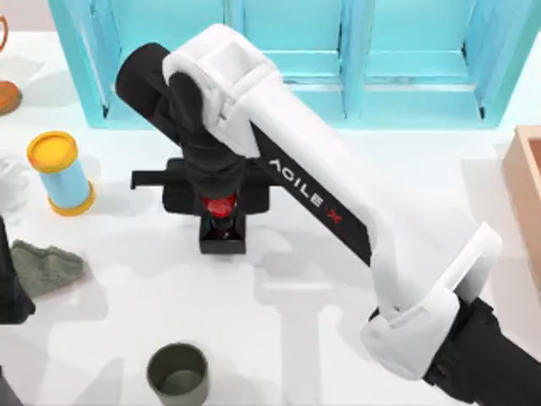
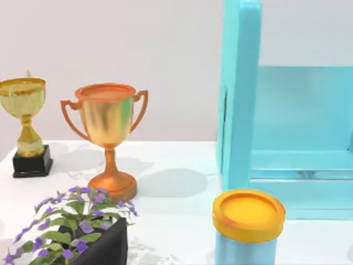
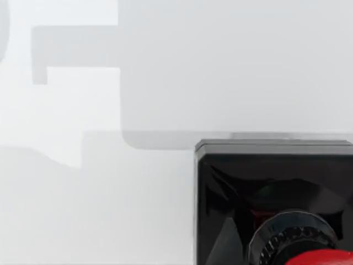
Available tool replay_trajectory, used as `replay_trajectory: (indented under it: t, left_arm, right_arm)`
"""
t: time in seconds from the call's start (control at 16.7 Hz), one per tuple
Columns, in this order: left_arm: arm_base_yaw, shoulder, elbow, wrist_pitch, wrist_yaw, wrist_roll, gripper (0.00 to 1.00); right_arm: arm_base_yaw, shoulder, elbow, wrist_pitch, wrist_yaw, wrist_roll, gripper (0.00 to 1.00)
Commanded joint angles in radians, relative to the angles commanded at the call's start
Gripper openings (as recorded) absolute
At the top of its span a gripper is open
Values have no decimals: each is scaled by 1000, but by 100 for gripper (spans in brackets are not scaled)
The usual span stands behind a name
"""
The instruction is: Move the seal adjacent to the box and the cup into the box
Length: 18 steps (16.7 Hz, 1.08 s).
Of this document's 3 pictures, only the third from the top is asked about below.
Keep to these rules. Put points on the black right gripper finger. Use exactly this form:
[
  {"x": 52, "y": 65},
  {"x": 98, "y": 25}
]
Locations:
[{"x": 227, "y": 248}]

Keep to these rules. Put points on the red trophy with black base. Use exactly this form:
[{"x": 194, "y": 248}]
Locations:
[{"x": 275, "y": 171}]

